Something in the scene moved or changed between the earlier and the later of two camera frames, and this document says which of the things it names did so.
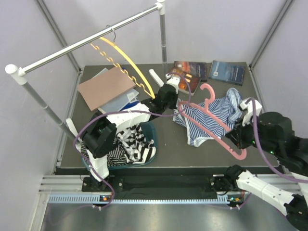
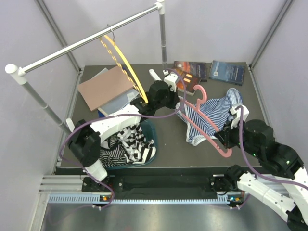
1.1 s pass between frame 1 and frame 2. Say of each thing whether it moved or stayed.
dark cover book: stayed
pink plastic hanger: moved
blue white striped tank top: stayed
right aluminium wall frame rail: stayed
